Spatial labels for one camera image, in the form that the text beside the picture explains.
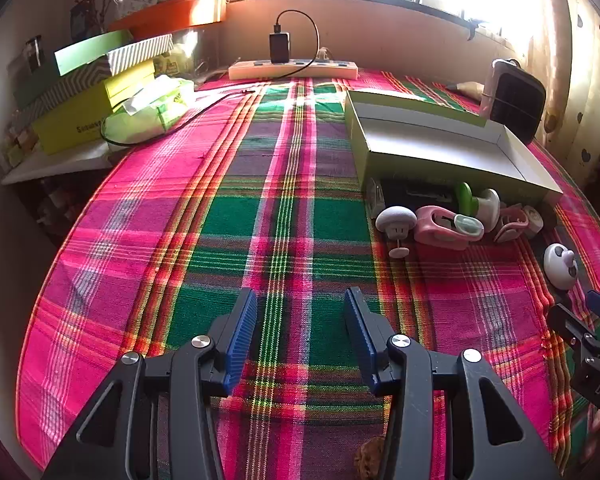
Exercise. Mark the white panda dome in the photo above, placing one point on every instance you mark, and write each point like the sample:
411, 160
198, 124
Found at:
555, 260

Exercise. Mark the small white bottle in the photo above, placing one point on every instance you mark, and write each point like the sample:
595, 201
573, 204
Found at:
534, 220

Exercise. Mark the pink black heater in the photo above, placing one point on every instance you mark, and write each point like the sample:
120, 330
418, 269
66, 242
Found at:
517, 102

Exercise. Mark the black charger adapter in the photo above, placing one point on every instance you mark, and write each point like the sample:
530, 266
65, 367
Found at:
279, 47

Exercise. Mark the flat green box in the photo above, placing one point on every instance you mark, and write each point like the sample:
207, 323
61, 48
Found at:
87, 50

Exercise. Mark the heart print curtain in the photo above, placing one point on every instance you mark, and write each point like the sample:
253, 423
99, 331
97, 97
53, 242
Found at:
580, 85

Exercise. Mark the white mushroom-shaped toy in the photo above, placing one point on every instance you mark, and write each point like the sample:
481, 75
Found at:
395, 217

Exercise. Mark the black window latch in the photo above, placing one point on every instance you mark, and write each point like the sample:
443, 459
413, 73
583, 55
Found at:
473, 30

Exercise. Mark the green white spool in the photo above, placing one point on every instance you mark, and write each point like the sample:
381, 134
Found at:
487, 205

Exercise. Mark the white power strip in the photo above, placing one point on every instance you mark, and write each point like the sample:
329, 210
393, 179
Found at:
260, 71

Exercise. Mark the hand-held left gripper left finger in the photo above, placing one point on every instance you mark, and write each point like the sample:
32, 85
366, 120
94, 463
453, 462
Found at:
242, 340

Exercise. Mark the pink clipper with green pad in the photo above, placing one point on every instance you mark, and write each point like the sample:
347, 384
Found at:
430, 230

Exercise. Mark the white shelf board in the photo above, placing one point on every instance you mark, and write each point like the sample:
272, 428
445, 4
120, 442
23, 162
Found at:
45, 165

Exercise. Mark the orange box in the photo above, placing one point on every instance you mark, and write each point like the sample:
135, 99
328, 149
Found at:
180, 12

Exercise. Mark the pink green plaid cloth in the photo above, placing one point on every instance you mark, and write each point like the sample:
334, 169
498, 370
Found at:
280, 210

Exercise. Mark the yellow-green box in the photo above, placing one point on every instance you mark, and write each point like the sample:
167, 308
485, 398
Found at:
70, 130

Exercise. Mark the green white cardboard box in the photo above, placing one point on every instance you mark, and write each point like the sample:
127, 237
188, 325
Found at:
405, 165

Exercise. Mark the beige cone pouch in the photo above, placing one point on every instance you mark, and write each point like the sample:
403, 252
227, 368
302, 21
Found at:
467, 89

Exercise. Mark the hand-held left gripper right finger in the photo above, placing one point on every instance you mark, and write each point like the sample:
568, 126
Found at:
362, 340

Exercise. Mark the green tissue pack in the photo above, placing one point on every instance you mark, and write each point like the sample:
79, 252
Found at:
150, 110

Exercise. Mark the brown walnut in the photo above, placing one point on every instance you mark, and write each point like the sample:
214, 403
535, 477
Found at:
370, 460

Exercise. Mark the black power bank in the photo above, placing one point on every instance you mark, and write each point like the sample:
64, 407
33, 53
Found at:
395, 195

